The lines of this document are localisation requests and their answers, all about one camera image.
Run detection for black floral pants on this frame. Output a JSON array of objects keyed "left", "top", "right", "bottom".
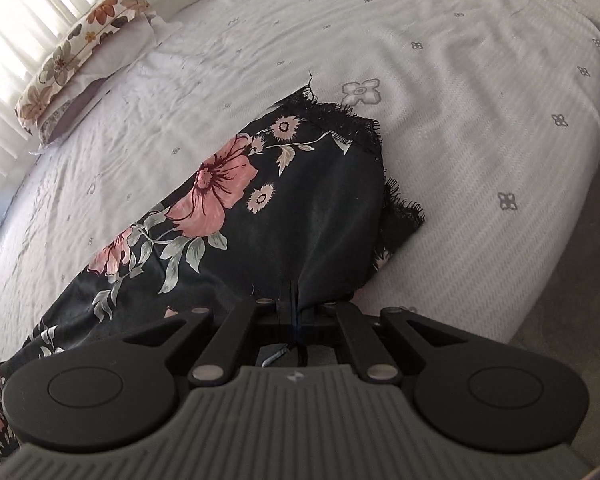
[{"left": 0, "top": 86, "right": 425, "bottom": 465}]

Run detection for white patterned bed sheet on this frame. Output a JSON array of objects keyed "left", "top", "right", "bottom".
[{"left": 0, "top": 0, "right": 600, "bottom": 363}]

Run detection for white lower pillow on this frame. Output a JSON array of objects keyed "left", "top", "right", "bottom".
[{"left": 35, "top": 14, "right": 182, "bottom": 146}]

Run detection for floral top pillow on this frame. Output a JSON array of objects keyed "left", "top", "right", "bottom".
[{"left": 14, "top": 0, "right": 150, "bottom": 136}]

